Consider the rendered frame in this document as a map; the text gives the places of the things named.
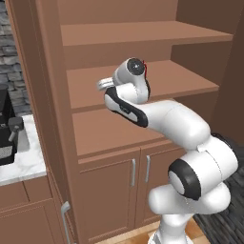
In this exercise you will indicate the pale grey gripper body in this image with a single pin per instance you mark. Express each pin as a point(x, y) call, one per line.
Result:
point(105, 83)

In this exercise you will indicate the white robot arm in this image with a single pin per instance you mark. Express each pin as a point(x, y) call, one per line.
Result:
point(178, 127)

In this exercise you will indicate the brown open shelf cabinet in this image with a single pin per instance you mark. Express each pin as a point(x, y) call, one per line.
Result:
point(105, 50)

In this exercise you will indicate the brown counter cabinet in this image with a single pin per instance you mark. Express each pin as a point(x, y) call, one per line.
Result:
point(27, 213)

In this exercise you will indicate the brown cupboard door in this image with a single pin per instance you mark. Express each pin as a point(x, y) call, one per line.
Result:
point(155, 181)
point(108, 197)

